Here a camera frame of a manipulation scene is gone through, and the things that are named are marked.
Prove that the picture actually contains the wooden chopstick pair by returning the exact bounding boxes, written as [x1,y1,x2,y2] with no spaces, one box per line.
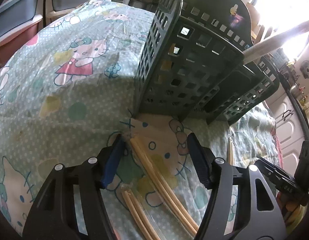
[122,190,161,240]
[130,137,199,237]
[227,137,234,165]
[243,20,309,64]

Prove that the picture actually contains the white kitchen cabinets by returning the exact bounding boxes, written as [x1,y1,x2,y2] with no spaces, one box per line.
[266,94,305,175]

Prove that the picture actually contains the hello kitty patterned tablecloth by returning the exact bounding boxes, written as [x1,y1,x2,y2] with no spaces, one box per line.
[0,0,282,234]

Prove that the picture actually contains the dark green utensil basket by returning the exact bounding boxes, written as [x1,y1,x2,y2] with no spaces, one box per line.
[133,0,280,124]

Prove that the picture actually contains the left pastel drawer tower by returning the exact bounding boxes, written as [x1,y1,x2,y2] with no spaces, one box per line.
[0,0,43,67]

